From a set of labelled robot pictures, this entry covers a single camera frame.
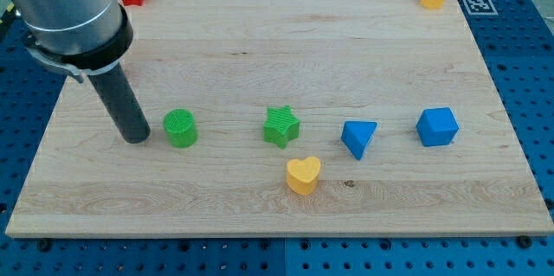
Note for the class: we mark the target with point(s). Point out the yellow heart block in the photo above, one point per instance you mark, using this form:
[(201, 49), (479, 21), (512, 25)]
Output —
[(302, 175)]

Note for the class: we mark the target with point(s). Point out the green cylinder block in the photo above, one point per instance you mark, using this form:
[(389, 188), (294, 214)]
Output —
[(180, 127)]

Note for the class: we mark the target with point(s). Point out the blue cube block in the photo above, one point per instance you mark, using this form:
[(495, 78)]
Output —
[(437, 126)]

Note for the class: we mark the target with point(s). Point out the wooden board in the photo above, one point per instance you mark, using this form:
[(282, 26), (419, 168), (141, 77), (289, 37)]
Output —
[(331, 61)]

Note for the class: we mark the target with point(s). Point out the blue triangle block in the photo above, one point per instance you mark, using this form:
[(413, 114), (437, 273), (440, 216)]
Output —
[(357, 135)]

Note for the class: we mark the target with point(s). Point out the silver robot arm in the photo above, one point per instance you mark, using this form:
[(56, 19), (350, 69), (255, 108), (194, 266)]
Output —
[(77, 37)]

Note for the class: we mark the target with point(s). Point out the white fiducial marker tag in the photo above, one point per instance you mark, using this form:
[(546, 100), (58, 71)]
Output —
[(480, 7)]

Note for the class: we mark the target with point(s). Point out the green star block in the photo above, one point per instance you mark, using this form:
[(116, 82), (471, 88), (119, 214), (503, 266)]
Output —
[(281, 126)]

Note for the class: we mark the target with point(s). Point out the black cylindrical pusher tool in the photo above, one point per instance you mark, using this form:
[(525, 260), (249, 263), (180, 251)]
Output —
[(121, 103)]

